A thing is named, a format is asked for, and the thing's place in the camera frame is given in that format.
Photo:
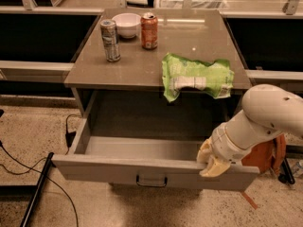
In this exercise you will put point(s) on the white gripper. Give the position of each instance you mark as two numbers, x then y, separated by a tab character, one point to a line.
222	143

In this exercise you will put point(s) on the grey top drawer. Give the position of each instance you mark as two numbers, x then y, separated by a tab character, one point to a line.
129	137

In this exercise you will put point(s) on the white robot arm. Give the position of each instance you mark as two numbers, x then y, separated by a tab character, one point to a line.
266	112

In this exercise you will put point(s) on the grey drawer cabinet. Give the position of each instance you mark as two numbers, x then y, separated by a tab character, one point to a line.
196	34

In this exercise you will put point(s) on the orange backpack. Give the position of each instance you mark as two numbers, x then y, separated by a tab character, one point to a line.
267	156

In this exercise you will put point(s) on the black stand foot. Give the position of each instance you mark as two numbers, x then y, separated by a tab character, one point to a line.
286	175

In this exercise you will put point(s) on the green chip bag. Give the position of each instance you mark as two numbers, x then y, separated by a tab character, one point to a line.
214	78

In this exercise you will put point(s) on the black power adapter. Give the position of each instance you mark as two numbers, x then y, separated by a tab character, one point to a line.
69	138

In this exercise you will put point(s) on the orange soda can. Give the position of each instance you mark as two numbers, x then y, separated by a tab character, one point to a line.
149	25

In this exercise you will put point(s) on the silver tall drink can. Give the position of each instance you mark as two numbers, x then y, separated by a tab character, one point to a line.
110	39

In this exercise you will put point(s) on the white bowl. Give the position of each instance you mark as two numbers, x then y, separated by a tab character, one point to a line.
128	24

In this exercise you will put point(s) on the black metal leg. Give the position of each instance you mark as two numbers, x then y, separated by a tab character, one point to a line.
38	187

